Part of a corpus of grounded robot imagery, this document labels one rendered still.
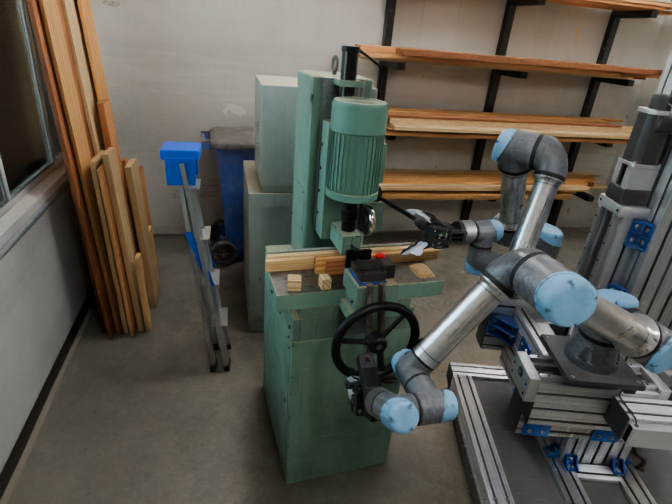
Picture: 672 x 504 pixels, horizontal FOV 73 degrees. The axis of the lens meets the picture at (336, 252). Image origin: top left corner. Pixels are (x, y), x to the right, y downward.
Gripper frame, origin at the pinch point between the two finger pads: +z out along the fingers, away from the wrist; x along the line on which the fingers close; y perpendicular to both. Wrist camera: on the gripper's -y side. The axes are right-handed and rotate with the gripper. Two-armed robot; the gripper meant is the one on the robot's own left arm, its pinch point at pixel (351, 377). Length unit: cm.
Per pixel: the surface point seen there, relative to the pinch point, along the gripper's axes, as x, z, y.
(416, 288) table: 29.3, 13.6, -25.4
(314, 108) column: -5, 17, -87
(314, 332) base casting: -5.8, 20.5, -11.4
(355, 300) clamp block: 3.3, 4.1, -22.5
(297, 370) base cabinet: -10.1, 28.2, 2.3
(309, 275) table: -6.8, 22.3, -30.7
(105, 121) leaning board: -90, 137, -117
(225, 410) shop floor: -30, 97, 32
